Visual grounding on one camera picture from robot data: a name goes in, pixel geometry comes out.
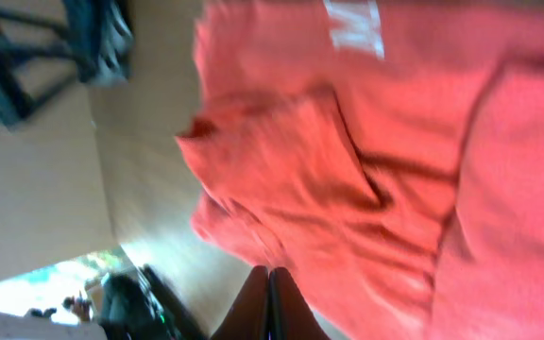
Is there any dark equipment on floor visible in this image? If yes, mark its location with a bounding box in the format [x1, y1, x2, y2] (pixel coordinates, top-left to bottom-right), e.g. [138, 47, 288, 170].
[96, 273, 207, 340]

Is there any red printed t-shirt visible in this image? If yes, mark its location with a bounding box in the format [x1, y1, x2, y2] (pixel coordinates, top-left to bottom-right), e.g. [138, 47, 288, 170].
[177, 1, 544, 339]

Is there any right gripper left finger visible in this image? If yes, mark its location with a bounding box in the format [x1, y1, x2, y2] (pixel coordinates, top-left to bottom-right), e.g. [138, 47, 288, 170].
[211, 265, 268, 340]

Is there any dark chair frame background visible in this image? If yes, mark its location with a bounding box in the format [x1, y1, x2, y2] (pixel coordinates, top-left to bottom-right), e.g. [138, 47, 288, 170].
[0, 0, 134, 128]

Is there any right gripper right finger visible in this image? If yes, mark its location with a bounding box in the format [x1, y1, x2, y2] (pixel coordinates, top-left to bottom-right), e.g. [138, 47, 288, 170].
[268, 267, 330, 340]

